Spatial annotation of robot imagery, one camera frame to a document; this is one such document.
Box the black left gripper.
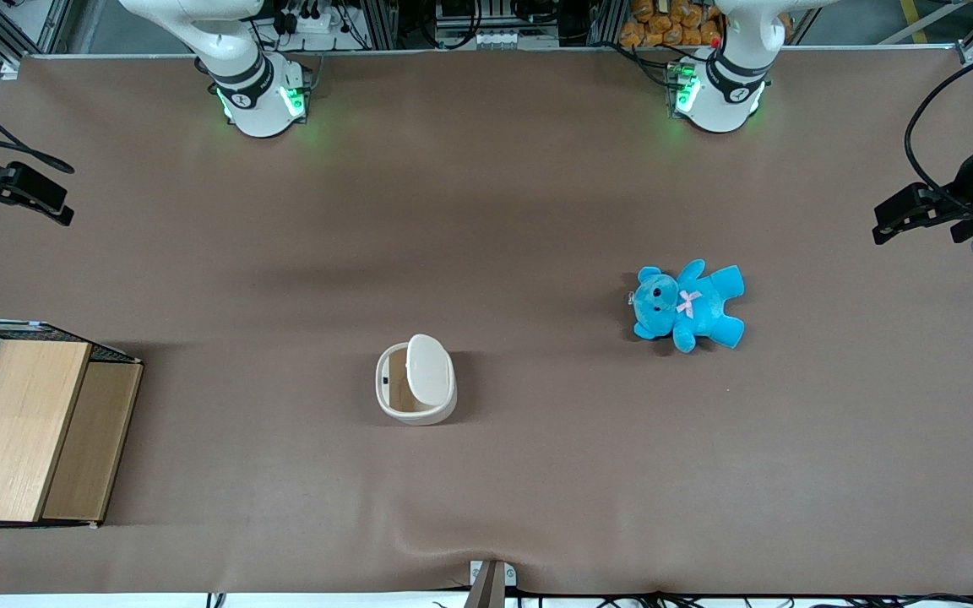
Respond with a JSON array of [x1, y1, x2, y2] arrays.
[[872, 135, 973, 247]]

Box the white trash can lid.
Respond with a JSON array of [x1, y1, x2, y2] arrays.
[[405, 334, 456, 404]]

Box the white trash can body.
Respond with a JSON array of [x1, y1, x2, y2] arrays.
[[375, 341, 459, 426]]

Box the blue teddy bear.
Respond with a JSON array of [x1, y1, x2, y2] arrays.
[[629, 258, 747, 354]]

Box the orange snack bags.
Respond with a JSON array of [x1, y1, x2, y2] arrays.
[[618, 0, 794, 49]]

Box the white power strip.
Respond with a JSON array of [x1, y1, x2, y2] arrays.
[[271, 7, 354, 36]]

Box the brown table cover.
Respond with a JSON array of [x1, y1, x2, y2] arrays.
[[0, 46, 973, 597]]

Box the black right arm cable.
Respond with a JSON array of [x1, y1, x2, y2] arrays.
[[0, 74, 76, 175]]

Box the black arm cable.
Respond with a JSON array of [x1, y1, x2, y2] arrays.
[[0, 74, 76, 175], [904, 42, 973, 214]]

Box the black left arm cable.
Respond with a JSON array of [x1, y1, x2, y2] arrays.
[[904, 42, 973, 214]]

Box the wooden shelf rack with wire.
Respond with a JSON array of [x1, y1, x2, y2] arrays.
[[0, 318, 145, 531]]

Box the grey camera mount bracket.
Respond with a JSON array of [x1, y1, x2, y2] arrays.
[[467, 558, 519, 608]]

